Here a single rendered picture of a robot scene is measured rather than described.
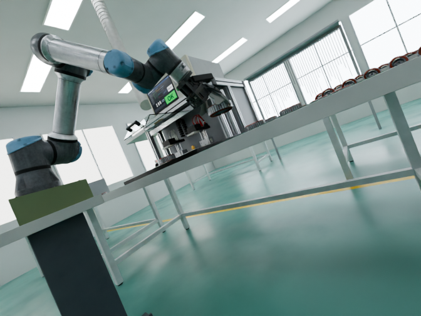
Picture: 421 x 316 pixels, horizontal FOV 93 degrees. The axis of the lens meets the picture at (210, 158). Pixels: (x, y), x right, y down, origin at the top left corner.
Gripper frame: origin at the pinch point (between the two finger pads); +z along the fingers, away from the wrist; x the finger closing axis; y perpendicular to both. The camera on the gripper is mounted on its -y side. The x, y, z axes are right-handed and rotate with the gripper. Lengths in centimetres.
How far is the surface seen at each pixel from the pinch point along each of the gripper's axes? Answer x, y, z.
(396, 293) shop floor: 35, 35, 82
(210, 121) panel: -38.4, -23.6, 12.5
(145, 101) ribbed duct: -158, -77, -29
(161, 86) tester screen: -54, -28, -25
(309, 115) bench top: 36.6, 13.9, 9.6
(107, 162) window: -541, -89, -8
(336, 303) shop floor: 18, 46, 75
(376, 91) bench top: 51, 11, 12
